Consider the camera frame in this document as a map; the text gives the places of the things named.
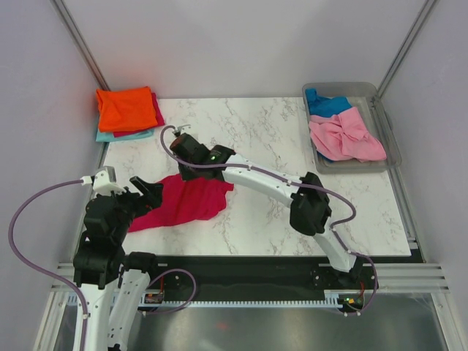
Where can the left aluminium corner post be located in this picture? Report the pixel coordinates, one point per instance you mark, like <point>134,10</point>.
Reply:
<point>72,28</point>

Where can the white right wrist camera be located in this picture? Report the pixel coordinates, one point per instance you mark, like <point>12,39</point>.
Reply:
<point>179,130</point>

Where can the magenta red t shirt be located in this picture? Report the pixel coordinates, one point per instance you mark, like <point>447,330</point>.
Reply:
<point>184,202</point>

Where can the right aluminium corner post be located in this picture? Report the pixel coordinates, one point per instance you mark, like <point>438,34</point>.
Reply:
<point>410,38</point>

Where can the aluminium corner post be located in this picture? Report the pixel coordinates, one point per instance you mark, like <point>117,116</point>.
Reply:
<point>410,38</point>
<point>72,28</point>

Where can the grey plastic bin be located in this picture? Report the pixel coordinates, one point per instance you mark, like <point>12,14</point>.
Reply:
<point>364,96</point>

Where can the blue t shirt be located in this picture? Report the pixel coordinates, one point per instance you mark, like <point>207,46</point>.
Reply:
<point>324,106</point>

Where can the folded magenta t shirt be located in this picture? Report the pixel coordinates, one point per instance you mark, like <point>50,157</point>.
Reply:
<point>159,121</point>

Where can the aluminium frame rail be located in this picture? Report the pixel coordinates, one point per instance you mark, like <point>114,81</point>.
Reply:
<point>413,278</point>

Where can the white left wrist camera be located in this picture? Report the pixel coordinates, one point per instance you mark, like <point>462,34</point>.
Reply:
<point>104,182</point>

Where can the folded teal t shirt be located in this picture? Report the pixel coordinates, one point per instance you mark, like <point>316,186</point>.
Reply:
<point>109,137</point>

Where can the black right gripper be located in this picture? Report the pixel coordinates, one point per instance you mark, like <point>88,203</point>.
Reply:
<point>186,175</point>

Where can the white slotted cable duct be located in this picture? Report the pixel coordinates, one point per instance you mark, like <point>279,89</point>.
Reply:
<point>329,301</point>

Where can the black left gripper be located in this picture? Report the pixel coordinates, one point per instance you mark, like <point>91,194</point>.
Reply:
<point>144,203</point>

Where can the light pink t shirt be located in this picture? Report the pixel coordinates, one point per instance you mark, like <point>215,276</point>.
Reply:
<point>344,136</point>

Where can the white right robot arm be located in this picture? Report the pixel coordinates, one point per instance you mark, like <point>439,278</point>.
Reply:
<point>314,210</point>

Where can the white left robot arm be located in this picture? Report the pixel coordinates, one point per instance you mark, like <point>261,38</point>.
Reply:
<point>111,282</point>

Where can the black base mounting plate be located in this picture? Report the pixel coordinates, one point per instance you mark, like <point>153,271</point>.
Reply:
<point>180,284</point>

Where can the folded orange t shirt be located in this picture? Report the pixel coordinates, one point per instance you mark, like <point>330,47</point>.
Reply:
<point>125,111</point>

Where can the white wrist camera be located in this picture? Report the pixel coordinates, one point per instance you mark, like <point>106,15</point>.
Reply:
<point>104,182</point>
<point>179,130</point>

